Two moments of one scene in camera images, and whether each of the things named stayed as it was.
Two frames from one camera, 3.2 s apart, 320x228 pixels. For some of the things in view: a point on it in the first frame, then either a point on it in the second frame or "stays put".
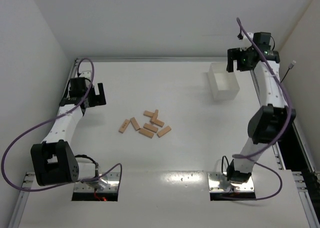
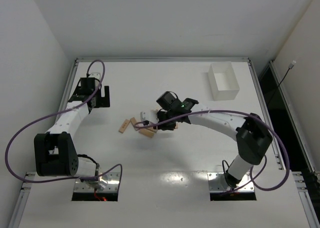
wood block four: (146, 133) stays put
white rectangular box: (223, 85) stays put
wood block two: (124, 126) stays put
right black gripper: (233, 52) → (163, 119)
